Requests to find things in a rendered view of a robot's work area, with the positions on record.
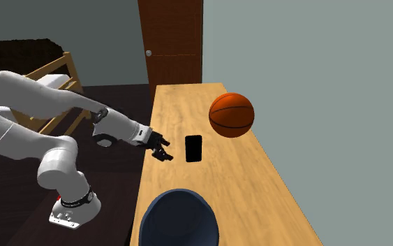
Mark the light wooden table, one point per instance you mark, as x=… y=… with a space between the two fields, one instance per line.
x=243 y=190

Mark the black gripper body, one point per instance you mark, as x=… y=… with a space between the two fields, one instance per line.
x=153 y=140

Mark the brown wooden door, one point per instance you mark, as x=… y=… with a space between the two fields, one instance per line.
x=172 y=41

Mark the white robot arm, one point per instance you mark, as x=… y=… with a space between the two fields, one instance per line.
x=29 y=98

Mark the orange basketball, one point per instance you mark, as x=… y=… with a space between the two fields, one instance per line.
x=231 y=115

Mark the dark blue bowl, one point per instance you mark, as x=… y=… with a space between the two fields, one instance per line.
x=179 y=221

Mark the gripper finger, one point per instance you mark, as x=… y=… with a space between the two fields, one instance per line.
x=165 y=141
x=165 y=156

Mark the wooden frame chair white cushion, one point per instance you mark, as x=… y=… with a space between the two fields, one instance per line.
x=67 y=66

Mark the black phone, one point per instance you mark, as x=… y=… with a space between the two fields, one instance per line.
x=193 y=149

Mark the dark robot stand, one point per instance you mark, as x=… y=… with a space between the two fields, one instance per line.
x=111 y=221

